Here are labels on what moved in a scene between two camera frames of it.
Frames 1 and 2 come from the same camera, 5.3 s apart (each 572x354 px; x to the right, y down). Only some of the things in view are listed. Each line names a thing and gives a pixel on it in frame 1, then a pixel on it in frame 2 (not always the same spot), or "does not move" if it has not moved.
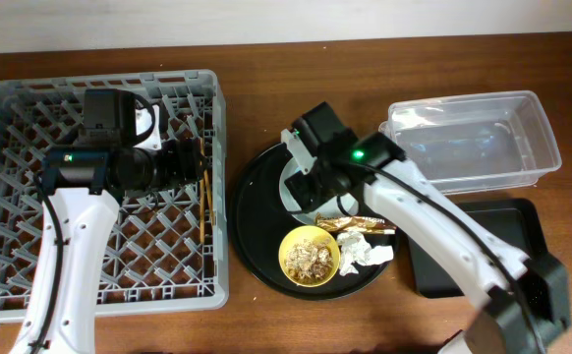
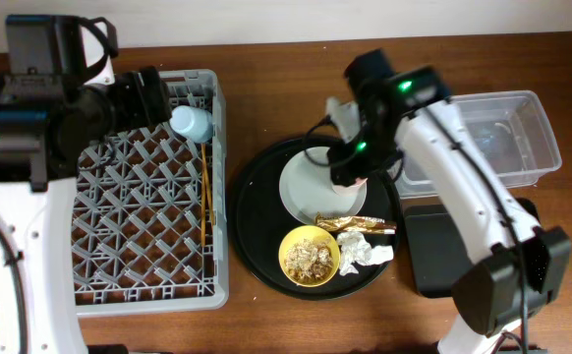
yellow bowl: (308, 256) does not move
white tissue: (355, 247) does not move
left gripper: (188, 160) → (153, 93)
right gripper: (299, 187) → (347, 173)
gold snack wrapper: (363, 223) does not move
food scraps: (310, 261) does not move
